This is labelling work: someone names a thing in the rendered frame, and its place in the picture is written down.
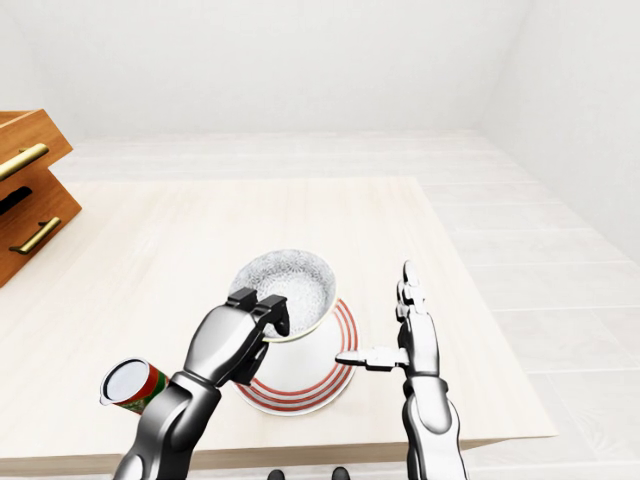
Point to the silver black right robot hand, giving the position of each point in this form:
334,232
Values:
420,340

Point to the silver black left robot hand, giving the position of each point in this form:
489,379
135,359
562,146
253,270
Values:
220,345

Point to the patterned grey white bowl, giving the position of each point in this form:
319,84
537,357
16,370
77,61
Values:
295,292

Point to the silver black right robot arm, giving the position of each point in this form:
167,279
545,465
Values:
432,430

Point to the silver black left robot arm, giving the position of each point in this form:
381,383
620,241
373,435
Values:
165,430

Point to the white plate with red rings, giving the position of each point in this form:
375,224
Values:
305,370

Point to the red green tin can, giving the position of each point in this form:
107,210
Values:
131,385

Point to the small dark rounded shape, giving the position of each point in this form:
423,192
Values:
276,474
341,473

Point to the closed wooden drawer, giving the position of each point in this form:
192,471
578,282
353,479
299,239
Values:
35,225

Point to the wooden cabinet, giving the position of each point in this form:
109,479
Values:
30,200

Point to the open wooden drawer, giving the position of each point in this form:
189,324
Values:
30,137

